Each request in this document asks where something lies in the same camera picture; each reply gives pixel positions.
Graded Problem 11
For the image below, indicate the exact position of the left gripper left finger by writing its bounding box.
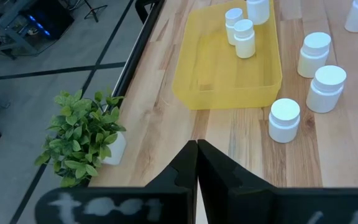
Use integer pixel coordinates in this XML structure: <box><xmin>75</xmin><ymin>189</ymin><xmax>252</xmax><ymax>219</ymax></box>
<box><xmin>35</xmin><ymin>139</ymin><xmax>198</xmax><ymax>224</ymax></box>

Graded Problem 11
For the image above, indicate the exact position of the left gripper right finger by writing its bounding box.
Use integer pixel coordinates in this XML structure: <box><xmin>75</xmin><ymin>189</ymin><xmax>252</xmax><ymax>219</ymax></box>
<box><xmin>198</xmin><ymin>139</ymin><xmax>358</xmax><ymax>224</ymax></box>

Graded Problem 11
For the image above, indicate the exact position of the yellow translucent plastic basket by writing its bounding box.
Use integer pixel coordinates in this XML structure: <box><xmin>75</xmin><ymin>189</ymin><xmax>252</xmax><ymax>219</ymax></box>
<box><xmin>172</xmin><ymin>0</ymin><xmax>283</xmax><ymax>111</ymax></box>

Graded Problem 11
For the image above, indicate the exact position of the green plant in white pot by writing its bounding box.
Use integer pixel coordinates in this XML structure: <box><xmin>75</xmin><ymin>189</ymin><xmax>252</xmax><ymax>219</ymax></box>
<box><xmin>34</xmin><ymin>88</ymin><xmax>127</xmax><ymax>189</ymax></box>

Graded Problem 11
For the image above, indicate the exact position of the black tripod stand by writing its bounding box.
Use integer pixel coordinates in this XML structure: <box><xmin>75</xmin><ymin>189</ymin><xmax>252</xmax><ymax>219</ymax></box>
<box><xmin>61</xmin><ymin>0</ymin><xmax>109</xmax><ymax>23</ymax></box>

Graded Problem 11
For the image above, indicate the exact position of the black computer with blue lights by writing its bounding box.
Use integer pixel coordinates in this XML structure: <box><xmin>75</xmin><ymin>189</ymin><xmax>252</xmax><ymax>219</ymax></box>
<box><xmin>19</xmin><ymin>4</ymin><xmax>75</xmax><ymax>42</ymax></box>

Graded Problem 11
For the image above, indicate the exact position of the black aluminium table frame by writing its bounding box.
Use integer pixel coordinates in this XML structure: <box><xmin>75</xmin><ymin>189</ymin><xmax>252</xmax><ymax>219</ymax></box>
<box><xmin>103</xmin><ymin>0</ymin><xmax>167</xmax><ymax>108</ymax></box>

